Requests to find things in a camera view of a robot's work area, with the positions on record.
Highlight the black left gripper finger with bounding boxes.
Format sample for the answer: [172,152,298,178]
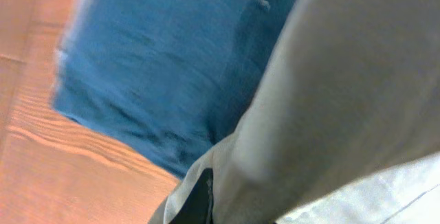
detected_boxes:
[170,168,214,224]

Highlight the khaki shorts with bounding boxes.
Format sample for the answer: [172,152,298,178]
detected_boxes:
[151,0,439,223]

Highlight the folded navy blue shorts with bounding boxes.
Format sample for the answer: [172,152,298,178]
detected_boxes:
[52,0,295,178]

